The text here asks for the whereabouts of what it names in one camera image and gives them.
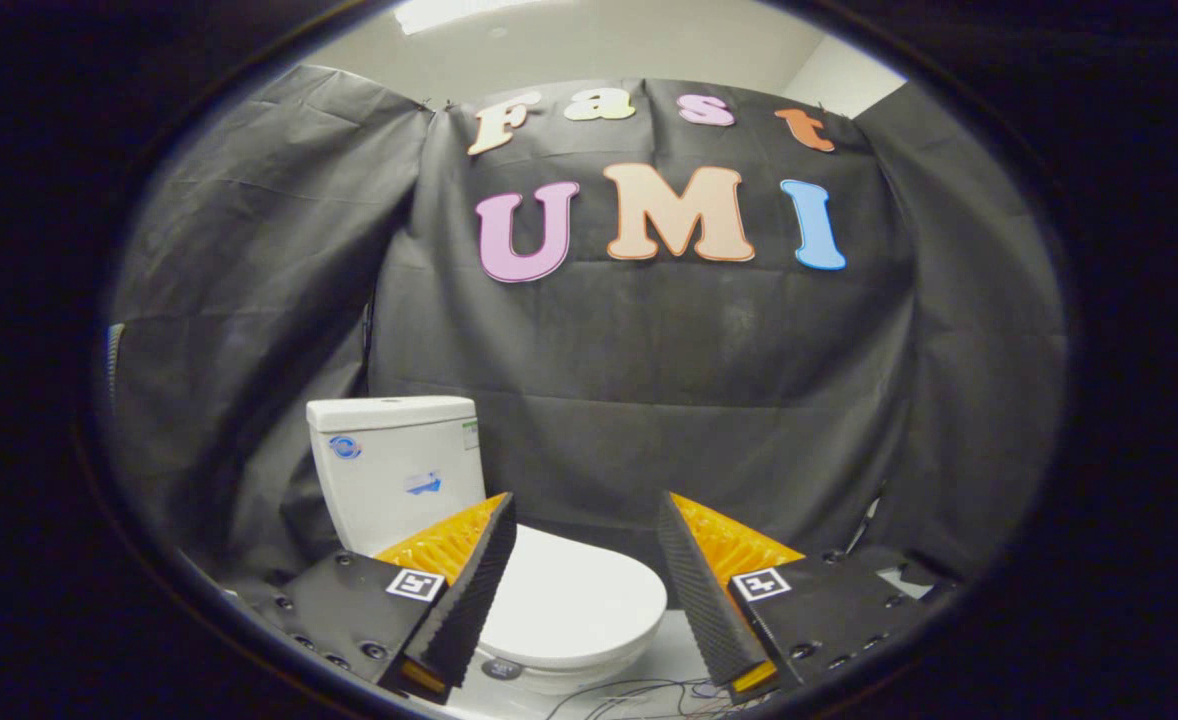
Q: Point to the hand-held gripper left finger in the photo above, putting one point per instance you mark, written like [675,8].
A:
[469,590]

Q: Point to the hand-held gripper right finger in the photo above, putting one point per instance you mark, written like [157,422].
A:
[701,600]

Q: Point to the black lid pull tab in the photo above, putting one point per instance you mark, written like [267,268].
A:
[502,668]

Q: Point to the white toilet lid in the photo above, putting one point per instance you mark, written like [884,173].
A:
[579,600]

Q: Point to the white toilet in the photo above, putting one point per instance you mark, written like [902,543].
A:
[389,470]

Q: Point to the black backdrop cloth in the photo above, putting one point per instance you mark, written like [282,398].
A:
[649,350]

